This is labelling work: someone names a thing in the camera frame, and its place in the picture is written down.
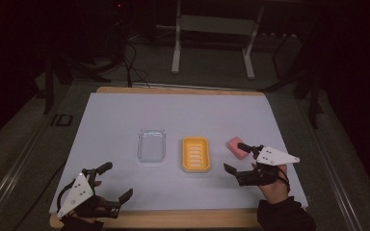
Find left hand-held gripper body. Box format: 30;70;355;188
56;167;123;220

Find black floor bracket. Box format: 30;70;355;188
50;113;74;128

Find metal floor rail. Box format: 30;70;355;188
0;118;66;231
297;95;367;231

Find black metal stand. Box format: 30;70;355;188
42;52;112;116
259;32;325;130

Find white metal stand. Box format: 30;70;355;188
155;0;266;81

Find pink soap bar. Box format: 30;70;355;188
226;136;251;161

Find person's right hand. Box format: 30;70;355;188
251;162;291;205

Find black floor cables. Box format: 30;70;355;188
120;40;152;89

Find pale blue table sheet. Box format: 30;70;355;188
48;91;309;215

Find clear plastic tray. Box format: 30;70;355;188
136;128;168;164

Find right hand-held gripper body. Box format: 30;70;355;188
236;144;301;188

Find yellow soap dish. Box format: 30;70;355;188
181;136;212;173

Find person's left hand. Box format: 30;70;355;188
70;180;110;225

